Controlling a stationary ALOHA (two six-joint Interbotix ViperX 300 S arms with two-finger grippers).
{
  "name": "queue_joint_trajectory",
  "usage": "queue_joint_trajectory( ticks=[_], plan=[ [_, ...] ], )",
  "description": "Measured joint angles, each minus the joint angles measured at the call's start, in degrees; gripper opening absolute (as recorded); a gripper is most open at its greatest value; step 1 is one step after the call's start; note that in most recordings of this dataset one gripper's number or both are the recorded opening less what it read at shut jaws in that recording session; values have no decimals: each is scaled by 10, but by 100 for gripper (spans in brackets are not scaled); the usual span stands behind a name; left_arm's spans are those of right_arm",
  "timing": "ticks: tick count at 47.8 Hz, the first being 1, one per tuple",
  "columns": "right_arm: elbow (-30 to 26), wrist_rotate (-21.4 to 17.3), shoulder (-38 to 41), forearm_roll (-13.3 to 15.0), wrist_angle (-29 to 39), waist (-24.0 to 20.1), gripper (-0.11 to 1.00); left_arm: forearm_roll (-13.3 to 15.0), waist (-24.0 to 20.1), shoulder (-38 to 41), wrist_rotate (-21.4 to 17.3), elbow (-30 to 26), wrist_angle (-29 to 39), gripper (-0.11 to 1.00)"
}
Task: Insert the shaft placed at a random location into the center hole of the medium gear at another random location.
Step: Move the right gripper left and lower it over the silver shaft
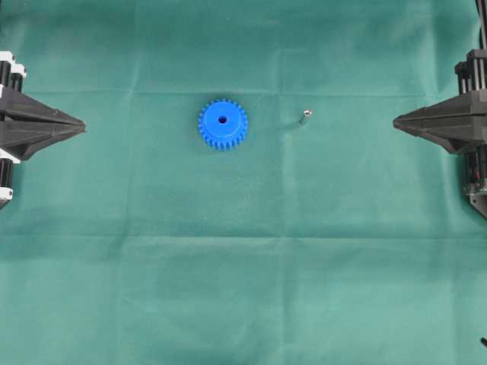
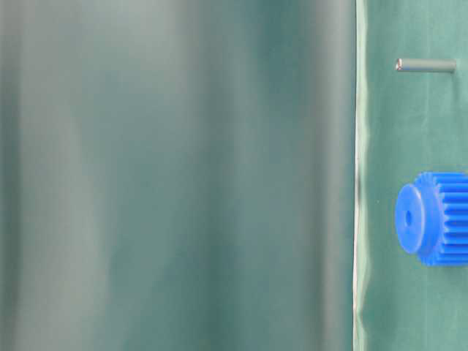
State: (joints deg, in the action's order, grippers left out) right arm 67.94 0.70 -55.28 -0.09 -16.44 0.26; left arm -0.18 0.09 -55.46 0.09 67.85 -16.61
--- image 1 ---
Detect right gripper with rails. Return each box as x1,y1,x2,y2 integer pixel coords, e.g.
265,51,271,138
393,49,486,218

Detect grey metal shaft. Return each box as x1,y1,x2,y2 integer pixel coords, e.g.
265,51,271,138
299,109,313,126

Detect blue plastic gear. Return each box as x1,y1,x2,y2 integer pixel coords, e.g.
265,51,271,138
197,99,249,151

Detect left gripper with rails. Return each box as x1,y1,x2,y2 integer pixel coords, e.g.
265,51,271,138
1,51,86,208

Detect green table cloth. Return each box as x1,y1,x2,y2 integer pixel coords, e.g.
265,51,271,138
1,1,486,364

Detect black cable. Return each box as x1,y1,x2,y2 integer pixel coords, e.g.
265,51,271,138
473,0,487,50

